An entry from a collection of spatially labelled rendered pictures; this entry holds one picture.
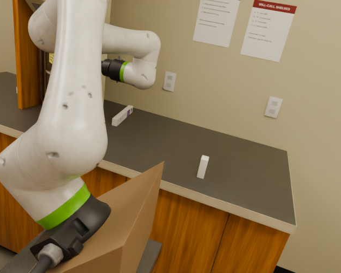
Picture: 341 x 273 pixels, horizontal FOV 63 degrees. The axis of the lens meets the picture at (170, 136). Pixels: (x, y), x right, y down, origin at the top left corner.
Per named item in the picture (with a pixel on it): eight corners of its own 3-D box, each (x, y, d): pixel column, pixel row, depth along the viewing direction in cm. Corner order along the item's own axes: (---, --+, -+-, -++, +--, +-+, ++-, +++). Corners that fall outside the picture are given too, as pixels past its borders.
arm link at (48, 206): (69, 223, 53) (1, 144, 49) (33, 235, 62) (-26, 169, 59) (108, 182, 63) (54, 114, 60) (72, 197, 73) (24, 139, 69)
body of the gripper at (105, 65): (118, 59, 124) (100, 54, 126) (108, 61, 116) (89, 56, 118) (117, 76, 127) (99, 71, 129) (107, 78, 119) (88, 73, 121)
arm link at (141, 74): (147, 93, 114) (157, 90, 124) (152, 63, 109) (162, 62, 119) (117, 85, 117) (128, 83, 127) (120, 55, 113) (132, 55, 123)
